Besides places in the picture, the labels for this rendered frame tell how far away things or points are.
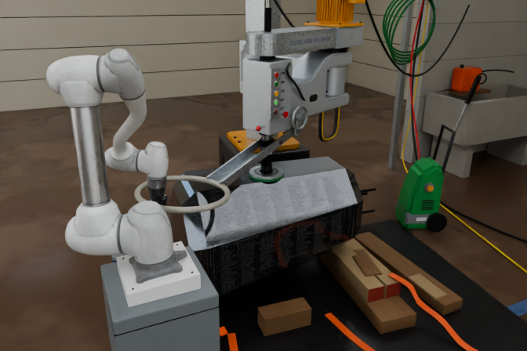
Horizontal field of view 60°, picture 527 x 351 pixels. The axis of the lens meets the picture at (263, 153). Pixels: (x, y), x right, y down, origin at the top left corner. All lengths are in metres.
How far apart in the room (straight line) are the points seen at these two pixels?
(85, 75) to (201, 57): 7.34
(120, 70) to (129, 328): 0.93
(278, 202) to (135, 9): 6.38
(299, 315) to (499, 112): 3.42
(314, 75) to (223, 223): 1.07
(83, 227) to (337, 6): 2.05
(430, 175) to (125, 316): 2.83
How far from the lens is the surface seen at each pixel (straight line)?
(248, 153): 2.76
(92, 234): 1.85
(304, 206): 2.80
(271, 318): 2.81
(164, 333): 1.90
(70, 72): 1.74
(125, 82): 1.71
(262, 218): 2.69
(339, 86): 3.16
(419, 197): 4.03
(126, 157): 2.13
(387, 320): 2.94
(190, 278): 1.86
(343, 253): 3.26
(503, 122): 5.56
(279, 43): 2.58
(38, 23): 8.55
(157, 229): 1.79
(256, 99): 2.64
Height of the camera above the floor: 1.91
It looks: 19 degrees down
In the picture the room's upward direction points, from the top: straight up
